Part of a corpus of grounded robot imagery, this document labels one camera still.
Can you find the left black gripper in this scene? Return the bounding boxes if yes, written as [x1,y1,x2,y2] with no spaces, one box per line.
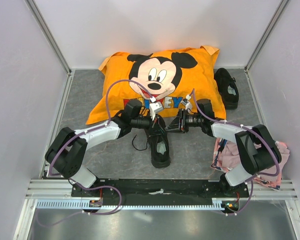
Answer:
[131,111,165,138]

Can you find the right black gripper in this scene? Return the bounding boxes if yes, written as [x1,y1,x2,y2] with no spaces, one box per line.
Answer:
[164,108,203,134]

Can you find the black sneaker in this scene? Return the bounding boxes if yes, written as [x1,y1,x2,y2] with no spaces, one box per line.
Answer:
[214,68,239,110]
[131,114,172,169]

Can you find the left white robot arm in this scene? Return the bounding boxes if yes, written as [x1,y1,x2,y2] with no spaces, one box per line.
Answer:
[44,99,164,197]

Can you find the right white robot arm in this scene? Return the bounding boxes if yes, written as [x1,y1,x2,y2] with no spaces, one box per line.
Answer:
[165,99,282,197]

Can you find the orange Mickey Mouse pillow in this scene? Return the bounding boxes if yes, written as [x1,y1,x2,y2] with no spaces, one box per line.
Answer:
[86,46,226,125]

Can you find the pink crumpled cloth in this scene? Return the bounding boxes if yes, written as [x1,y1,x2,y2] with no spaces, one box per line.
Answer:
[210,138,290,190]

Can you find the white tape scrap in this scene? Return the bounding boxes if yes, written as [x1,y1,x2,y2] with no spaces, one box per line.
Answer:
[149,188,172,196]

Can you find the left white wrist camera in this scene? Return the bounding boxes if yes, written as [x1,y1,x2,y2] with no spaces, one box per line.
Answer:
[149,96,164,121]

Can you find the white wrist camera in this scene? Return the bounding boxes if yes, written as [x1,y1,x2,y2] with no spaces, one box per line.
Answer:
[149,96,164,121]
[181,94,193,112]

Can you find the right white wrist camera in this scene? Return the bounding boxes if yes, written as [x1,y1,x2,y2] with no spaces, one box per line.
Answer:
[181,94,193,112]

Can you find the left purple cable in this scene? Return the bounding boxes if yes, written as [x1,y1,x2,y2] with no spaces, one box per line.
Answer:
[36,79,156,227]

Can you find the purple cable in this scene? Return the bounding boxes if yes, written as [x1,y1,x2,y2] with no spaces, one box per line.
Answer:
[36,79,156,227]
[187,88,282,180]

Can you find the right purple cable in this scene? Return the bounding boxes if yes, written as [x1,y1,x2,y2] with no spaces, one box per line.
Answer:
[187,88,282,180]

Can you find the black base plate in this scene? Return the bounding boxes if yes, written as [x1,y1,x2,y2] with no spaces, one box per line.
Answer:
[71,177,250,206]

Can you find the grey slotted cable duct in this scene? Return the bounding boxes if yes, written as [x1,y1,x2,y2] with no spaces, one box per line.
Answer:
[36,198,232,211]

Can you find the right aluminium frame post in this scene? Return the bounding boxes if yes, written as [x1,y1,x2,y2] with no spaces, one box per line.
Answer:
[244,0,290,73]

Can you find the aluminium frame post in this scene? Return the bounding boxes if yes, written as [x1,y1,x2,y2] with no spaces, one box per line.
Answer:
[244,0,290,73]
[25,0,72,75]

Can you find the left aluminium frame post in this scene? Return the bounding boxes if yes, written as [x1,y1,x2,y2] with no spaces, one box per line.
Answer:
[25,0,72,75]

